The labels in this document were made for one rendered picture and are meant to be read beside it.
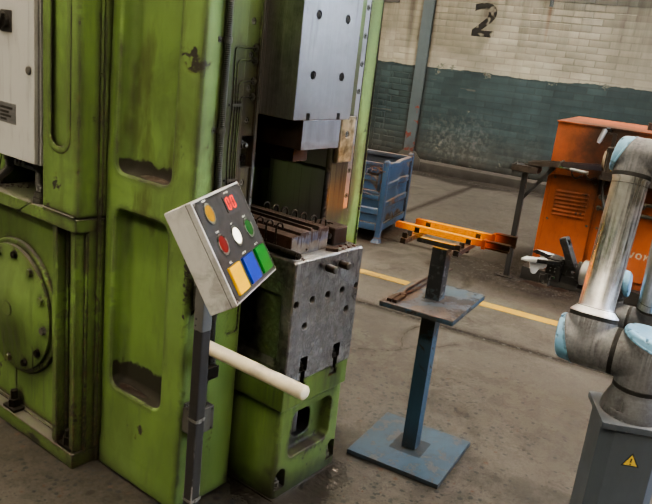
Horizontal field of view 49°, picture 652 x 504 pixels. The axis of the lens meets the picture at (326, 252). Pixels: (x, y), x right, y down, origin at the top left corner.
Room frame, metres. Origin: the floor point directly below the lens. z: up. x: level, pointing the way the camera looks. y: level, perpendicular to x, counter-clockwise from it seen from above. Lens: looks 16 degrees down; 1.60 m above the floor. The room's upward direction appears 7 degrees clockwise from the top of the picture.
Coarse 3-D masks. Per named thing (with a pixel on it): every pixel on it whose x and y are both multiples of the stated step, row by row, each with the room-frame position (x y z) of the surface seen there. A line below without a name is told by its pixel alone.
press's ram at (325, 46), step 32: (288, 0) 2.26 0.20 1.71; (320, 0) 2.29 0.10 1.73; (352, 0) 2.42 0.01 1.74; (288, 32) 2.26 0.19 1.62; (320, 32) 2.30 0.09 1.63; (352, 32) 2.44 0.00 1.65; (288, 64) 2.25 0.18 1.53; (320, 64) 2.31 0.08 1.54; (352, 64) 2.45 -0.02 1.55; (288, 96) 2.24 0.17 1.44; (320, 96) 2.33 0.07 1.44
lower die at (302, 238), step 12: (252, 204) 2.64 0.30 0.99; (264, 216) 2.47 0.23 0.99; (288, 216) 2.51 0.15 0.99; (264, 228) 2.35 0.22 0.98; (288, 228) 2.35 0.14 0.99; (300, 228) 2.37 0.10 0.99; (312, 228) 2.35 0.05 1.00; (324, 228) 2.41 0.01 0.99; (276, 240) 2.31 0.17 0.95; (288, 240) 2.28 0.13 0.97; (300, 240) 2.31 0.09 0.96; (312, 240) 2.36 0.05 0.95; (324, 240) 2.42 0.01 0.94; (300, 252) 2.31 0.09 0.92
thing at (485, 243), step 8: (400, 224) 2.76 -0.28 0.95; (408, 224) 2.75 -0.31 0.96; (416, 224) 2.76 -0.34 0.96; (424, 232) 2.71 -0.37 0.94; (432, 232) 2.70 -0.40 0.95; (440, 232) 2.68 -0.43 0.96; (448, 232) 2.68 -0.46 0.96; (456, 240) 2.65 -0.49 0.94; (464, 240) 2.64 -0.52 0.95; (472, 240) 2.62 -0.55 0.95; (480, 240) 2.61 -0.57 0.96; (488, 240) 2.61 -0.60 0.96; (488, 248) 2.59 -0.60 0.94; (496, 248) 2.58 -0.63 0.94; (504, 248) 2.57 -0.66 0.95
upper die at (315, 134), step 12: (264, 120) 2.36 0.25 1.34; (276, 120) 2.33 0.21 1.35; (288, 120) 2.30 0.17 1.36; (300, 120) 2.28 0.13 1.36; (312, 120) 2.31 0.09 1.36; (324, 120) 2.36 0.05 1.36; (336, 120) 2.41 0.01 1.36; (264, 132) 2.36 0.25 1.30; (276, 132) 2.33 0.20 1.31; (288, 132) 2.30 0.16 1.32; (300, 132) 2.27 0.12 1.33; (312, 132) 2.31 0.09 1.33; (324, 132) 2.36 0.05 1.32; (336, 132) 2.41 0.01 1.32; (276, 144) 2.33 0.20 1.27; (288, 144) 2.30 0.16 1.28; (300, 144) 2.27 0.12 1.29; (312, 144) 2.31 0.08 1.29; (324, 144) 2.37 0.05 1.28; (336, 144) 2.42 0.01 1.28
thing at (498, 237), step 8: (424, 224) 2.84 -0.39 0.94; (432, 224) 2.82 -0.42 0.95; (440, 224) 2.81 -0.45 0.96; (448, 224) 2.82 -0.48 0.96; (456, 232) 2.78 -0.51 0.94; (464, 232) 2.76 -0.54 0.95; (472, 232) 2.75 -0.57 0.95; (480, 232) 2.74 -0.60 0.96; (496, 240) 2.71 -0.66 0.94; (504, 240) 2.70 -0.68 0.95; (512, 240) 2.69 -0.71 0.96
